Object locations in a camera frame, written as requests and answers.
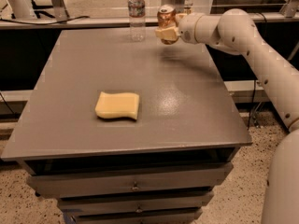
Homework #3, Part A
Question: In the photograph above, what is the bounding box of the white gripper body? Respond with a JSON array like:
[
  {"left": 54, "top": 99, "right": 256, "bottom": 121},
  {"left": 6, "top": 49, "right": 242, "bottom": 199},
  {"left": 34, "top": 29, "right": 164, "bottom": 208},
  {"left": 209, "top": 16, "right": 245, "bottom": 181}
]
[{"left": 178, "top": 13, "right": 200, "bottom": 44}]

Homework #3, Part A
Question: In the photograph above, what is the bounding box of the orange soda can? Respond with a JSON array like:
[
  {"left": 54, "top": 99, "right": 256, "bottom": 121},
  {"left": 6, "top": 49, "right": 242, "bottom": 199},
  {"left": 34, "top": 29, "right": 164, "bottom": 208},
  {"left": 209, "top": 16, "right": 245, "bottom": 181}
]
[{"left": 157, "top": 5, "right": 178, "bottom": 45}]

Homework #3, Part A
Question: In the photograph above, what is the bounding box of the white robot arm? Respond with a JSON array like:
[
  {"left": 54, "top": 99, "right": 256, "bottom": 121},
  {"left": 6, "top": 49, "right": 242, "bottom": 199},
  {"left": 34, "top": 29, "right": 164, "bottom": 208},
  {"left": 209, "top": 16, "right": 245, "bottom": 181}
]
[{"left": 155, "top": 5, "right": 299, "bottom": 224}]

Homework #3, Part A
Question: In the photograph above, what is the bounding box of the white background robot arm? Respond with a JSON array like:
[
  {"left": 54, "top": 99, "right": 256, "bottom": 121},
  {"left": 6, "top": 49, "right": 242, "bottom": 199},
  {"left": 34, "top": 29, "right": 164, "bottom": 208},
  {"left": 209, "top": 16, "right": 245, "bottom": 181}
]
[{"left": 7, "top": 0, "right": 36, "bottom": 20}]

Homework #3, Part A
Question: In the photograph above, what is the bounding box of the clear plastic water bottle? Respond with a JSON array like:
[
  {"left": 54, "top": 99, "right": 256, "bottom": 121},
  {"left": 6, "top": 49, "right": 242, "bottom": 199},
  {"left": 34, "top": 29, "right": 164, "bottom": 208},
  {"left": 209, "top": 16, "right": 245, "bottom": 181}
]
[{"left": 127, "top": 0, "right": 146, "bottom": 42}]

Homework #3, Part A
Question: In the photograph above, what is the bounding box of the yellow sponge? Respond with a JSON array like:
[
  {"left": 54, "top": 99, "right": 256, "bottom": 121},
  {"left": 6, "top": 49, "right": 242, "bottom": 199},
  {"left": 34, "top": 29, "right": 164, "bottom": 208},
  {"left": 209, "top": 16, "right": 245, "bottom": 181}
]
[{"left": 95, "top": 92, "right": 139, "bottom": 119}]

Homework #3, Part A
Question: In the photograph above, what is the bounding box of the grey drawer cabinet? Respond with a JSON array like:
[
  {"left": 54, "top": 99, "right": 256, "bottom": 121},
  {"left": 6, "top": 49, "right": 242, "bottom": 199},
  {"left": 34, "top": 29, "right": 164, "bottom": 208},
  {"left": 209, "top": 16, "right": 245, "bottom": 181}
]
[{"left": 0, "top": 25, "right": 253, "bottom": 224}]

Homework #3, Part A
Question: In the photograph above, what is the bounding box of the grey top drawer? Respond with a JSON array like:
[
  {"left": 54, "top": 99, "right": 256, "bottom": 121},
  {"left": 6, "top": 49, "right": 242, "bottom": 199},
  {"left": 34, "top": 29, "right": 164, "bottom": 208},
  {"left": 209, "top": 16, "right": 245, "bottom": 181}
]
[{"left": 27, "top": 162, "right": 233, "bottom": 198}]

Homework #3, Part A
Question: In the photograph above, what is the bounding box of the grey drawer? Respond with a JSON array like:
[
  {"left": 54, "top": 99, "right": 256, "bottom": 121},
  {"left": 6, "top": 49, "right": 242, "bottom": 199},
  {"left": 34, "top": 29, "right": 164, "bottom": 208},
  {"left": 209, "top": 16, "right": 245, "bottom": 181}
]
[
  {"left": 27, "top": 162, "right": 233, "bottom": 198},
  {"left": 58, "top": 189, "right": 214, "bottom": 216},
  {"left": 65, "top": 207, "right": 203, "bottom": 224}
]

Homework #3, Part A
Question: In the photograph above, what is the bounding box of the grey middle drawer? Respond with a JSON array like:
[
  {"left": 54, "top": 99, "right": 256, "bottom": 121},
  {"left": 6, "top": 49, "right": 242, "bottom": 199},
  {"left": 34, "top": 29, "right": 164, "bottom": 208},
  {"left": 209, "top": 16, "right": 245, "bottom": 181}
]
[{"left": 58, "top": 189, "right": 214, "bottom": 216}]

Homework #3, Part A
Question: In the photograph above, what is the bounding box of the grey bottom drawer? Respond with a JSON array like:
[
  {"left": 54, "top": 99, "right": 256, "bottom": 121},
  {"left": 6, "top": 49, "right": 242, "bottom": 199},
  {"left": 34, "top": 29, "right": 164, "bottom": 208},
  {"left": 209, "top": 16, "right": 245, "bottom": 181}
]
[{"left": 65, "top": 207, "right": 203, "bottom": 224}]

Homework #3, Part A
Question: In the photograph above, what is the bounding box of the black cable on rail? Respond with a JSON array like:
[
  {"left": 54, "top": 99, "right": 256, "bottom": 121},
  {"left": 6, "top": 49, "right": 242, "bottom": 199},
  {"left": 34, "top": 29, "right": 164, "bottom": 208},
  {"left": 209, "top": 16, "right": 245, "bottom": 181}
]
[{"left": 0, "top": 15, "right": 91, "bottom": 26}]

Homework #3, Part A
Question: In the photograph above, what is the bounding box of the grey metal rail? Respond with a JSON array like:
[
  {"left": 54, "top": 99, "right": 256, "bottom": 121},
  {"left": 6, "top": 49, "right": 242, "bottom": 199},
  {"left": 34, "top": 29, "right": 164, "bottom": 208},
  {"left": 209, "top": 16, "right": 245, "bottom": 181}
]
[{"left": 0, "top": 12, "right": 299, "bottom": 30}]

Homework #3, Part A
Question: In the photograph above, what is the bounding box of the grey metal post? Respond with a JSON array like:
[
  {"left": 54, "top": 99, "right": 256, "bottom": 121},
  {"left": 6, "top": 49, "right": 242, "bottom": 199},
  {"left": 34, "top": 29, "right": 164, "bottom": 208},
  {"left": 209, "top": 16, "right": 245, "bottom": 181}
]
[{"left": 51, "top": 0, "right": 69, "bottom": 21}]

